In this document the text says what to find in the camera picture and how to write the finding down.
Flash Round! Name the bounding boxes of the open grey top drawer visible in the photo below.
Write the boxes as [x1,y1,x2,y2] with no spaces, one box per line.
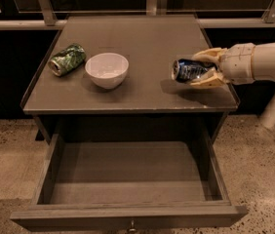
[11,135,248,232]

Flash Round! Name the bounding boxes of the grey wooden cabinet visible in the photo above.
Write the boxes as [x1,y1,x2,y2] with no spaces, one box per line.
[22,15,238,138]

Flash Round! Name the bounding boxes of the crushed green soda can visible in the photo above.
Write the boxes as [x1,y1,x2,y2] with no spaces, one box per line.
[48,43,86,77]

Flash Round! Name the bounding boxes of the metal railing frame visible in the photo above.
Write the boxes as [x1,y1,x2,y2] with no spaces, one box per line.
[0,0,275,30]

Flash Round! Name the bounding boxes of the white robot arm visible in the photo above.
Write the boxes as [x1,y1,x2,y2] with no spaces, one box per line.
[189,43,275,89]

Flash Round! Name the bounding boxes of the white ceramic bowl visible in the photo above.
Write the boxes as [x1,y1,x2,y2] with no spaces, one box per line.
[85,53,129,89]

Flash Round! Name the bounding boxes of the brass drawer knob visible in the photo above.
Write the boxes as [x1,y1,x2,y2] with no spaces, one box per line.
[127,220,138,234]

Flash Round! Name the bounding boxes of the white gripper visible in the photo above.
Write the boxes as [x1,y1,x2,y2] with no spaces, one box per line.
[189,43,255,89]

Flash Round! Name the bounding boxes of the blue pepsi can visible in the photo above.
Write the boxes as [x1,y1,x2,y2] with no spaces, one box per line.
[172,58,216,83]

